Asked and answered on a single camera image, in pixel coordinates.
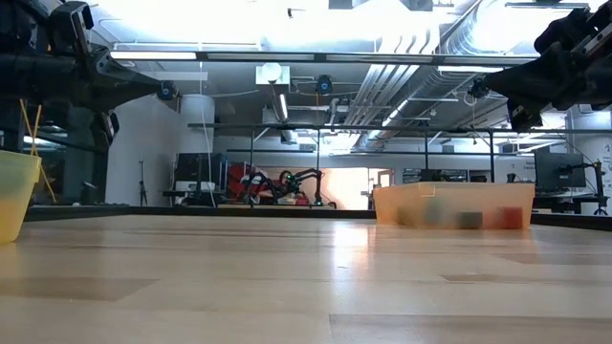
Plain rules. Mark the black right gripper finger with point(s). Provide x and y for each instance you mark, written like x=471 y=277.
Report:
x=531 y=79
x=525 y=116

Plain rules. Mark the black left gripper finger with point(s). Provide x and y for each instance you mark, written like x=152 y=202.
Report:
x=110 y=126
x=124 y=83

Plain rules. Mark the small red block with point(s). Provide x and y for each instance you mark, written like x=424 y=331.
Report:
x=511 y=218

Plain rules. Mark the translucent orange plastic bin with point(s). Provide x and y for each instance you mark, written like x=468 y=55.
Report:
x=397 y=196

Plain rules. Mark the black background robot arm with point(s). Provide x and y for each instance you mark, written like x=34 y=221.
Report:
x=255 y=184
x=308 y=174

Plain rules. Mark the ceiling light strip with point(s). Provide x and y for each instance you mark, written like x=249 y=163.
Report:
x=466 y=69
x=153 y=55

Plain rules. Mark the black round ceiling device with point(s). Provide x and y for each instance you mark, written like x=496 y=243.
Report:
x=324 y=84
x=169 y=92

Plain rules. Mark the black ceiling mounted device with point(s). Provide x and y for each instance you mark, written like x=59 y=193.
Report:
x=476 y=88

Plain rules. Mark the black monitor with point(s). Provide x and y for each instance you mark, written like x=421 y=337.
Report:
x=559 y=169

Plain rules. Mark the black tripod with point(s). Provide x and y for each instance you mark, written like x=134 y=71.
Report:
x=142 y=181

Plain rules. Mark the translucent yellow plastic bin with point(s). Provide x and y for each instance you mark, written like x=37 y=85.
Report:
x=14 y=200

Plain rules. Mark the red chair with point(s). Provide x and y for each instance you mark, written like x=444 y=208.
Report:
x=236 y=179

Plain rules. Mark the white ceiling box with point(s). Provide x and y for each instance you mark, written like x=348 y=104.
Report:
x=272 y=74

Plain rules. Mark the black pipe rack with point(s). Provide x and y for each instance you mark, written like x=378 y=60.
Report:
x=296 y=126

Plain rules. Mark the person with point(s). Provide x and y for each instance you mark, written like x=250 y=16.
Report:
x=285 y=179

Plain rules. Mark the black overhead crossbar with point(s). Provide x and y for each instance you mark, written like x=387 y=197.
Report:
x=334 y=58

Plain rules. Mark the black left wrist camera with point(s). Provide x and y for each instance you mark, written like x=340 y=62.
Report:
x=72 y=21

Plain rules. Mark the black metal table frame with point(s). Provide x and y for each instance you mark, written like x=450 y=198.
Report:
x=143 y=210

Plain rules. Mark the black wall screen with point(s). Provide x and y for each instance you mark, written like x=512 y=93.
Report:
x=198 y=167

